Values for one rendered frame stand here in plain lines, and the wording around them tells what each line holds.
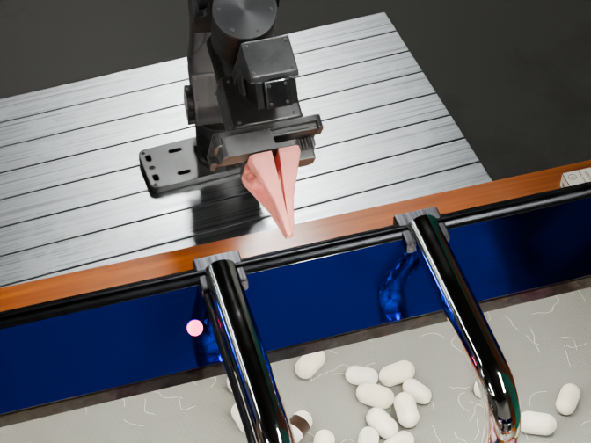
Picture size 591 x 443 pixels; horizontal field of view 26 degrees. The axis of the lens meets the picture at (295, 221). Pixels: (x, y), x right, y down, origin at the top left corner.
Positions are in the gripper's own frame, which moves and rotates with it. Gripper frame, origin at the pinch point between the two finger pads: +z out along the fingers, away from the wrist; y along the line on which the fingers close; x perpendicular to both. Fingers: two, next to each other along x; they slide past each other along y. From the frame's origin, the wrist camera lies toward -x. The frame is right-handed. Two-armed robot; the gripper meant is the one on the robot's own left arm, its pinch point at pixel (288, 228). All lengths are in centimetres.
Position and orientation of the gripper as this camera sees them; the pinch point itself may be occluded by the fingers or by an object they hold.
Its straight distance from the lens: 116.4
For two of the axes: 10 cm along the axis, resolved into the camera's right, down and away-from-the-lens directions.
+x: -1.6, 3.0, 9.4
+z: 2.6, 9.3, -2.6
